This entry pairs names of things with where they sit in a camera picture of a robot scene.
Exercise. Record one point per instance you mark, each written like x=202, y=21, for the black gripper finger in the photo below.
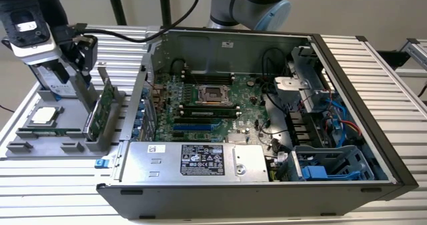
x=62, y=73
x=83, y=55

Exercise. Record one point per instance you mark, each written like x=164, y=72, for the black Nvidia graphics card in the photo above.
x=103, y=105

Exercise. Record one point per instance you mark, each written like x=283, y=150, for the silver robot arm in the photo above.
x=234, y=7

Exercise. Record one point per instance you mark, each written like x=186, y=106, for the hard disk in blue carrier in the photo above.
x=47, y=80

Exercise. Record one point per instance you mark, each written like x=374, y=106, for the grey parts rack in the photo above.
x=70, y=115

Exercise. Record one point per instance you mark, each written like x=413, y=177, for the silver CPU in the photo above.
x=44, y=115

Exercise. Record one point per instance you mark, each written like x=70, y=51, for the black stand pole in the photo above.
x=164, y=5
x=118, y=7

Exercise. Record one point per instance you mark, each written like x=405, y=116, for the green RAM stick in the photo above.
x=60, y=130

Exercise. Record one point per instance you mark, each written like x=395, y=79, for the blue case latch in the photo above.
x=100, y=163

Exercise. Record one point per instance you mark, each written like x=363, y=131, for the CPU socket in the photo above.
x=214, y=95

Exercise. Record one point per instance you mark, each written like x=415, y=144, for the black expansion slot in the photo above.
x=194, y=121

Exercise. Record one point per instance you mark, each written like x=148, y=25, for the installed RAM stick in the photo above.
x=203, y=113

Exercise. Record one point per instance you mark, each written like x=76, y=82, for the black RAM slot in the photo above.
x=210, y=106

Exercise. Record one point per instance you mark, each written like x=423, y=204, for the blue expansion slot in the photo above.
x=194, y=128

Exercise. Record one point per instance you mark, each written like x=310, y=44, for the grey power supply unit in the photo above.
x=167, y=170

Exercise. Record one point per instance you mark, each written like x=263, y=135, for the silver coin battery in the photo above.
x=251, y=82

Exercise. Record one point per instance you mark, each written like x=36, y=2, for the green motherboard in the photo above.
x=247, y=102

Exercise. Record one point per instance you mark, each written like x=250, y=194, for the silver heat sink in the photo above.
x=238, y=138

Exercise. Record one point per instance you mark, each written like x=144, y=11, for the metal drive cage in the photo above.
x=301, y=85

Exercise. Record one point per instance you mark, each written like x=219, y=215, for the black open PC case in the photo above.
x=234, y=200

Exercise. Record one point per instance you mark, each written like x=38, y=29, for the blue disk carrier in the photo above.
x=314, y=172

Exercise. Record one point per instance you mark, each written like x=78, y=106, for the black table bracket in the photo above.
x=394, y=58

